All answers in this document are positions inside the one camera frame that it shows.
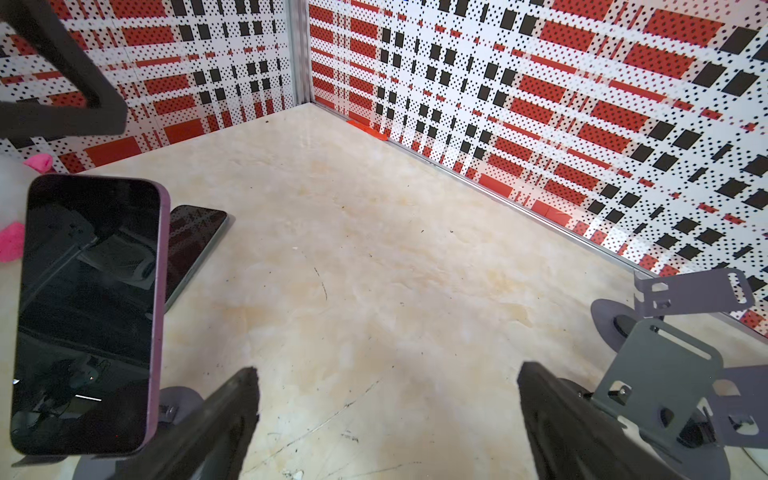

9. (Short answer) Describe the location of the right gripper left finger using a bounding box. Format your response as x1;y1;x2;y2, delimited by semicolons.
112;367;260;479

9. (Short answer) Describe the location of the grey stand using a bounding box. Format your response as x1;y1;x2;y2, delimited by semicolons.
73;386;203;480
565;319;731;479

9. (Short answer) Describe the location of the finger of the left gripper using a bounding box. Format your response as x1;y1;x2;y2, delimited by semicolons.
1;1;128;138

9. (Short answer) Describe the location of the pink white plush toy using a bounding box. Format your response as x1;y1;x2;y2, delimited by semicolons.
0;153;53;263

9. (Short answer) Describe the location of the purple phone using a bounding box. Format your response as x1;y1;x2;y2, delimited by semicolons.
165;205;230;311

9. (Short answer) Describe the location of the black phone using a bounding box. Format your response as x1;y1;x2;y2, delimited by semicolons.
10;174;170;456

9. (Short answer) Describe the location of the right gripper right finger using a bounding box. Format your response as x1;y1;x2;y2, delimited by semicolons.
517;361;678;479

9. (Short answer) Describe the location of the purple phone stand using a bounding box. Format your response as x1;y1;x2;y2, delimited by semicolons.
590;268;755;351

